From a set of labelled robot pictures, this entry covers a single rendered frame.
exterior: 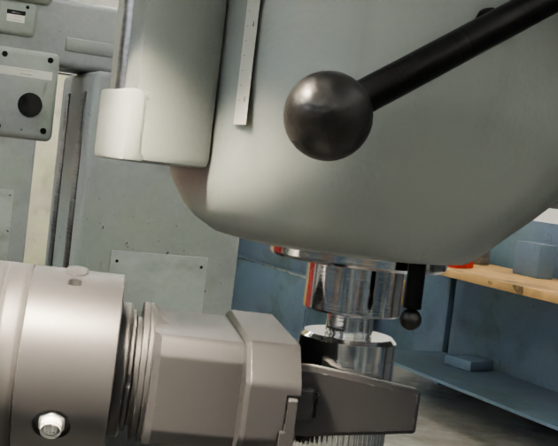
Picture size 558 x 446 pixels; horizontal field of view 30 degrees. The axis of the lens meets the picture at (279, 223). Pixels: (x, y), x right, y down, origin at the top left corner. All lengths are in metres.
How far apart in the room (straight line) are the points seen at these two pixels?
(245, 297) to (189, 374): 8.25
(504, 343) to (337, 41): 6.60
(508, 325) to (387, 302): 6.46
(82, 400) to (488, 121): 0.21
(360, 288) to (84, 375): 0.13
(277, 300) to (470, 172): 7.77
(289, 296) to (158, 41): 7.61
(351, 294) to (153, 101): 0.13
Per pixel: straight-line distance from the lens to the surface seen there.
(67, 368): 0.46
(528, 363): 6.80
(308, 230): 0.43
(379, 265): 0.47
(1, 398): 0.46
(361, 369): 0.49
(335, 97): 0.34
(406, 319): 0.46
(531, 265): 6.31
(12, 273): 0.48
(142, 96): 0.43
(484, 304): 7.15
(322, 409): 0.48
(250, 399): 0.45
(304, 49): 0.41
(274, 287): 8.26
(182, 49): 0.44
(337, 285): 0.49
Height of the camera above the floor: 1.34
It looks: 3 degrees down
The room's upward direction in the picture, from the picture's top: 7 degrees clockwise
